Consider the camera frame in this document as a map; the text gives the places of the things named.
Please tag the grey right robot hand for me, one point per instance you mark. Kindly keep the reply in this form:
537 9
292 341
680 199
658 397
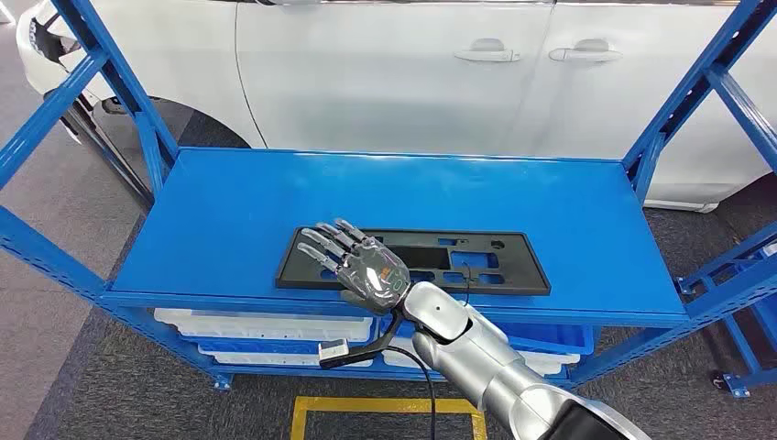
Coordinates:
370 273

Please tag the black plastic frame part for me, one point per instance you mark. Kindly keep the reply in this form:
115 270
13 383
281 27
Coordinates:
516 267

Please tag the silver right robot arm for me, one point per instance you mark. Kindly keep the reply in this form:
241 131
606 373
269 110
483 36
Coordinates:
485 358

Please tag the blue metal shelf rack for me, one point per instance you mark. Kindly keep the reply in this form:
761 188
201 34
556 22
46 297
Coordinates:
243 212

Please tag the blue wheeled shelf rack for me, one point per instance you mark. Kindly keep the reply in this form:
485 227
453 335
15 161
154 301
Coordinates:
737 267

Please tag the yellow floor tape square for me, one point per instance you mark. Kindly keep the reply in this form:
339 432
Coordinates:
364 404

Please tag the blue plastic bin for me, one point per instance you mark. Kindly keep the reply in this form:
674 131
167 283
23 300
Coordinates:
546 337

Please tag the white car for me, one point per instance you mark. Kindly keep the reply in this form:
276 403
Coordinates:
394 73

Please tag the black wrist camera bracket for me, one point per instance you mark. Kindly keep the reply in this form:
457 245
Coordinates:
376 346

